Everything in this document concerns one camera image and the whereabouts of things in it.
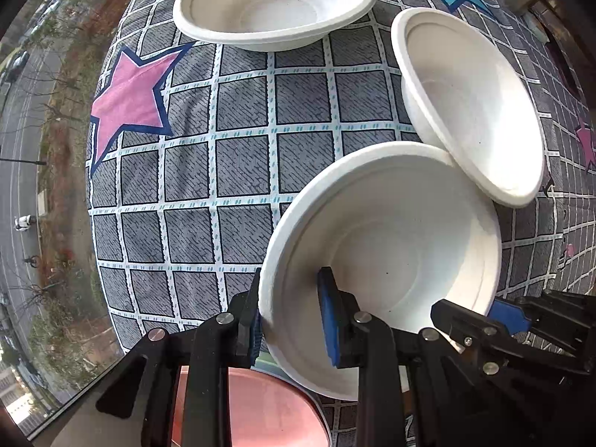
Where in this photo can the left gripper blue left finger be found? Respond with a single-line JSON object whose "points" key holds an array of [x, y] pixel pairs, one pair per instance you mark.
{"points": [[249, 333]]}

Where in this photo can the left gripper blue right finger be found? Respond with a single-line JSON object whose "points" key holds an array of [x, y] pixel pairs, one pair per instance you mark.
{"points": [[343, 340]]}

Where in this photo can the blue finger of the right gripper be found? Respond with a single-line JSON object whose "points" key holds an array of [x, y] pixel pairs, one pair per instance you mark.
{"points": [[510, 316]]}

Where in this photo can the pink rectangular plastic plate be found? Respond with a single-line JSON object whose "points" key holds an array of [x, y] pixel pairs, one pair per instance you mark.
{"points": [[268, 411]]}

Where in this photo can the white paper bowl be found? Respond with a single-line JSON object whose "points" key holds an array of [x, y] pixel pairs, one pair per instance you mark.
{"points": [[401, 227], [462, 95], [265, 25]]}

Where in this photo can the grey checkered star tablecloth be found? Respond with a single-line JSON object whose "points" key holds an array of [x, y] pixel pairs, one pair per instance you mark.
{"points": [[180, 221]]}

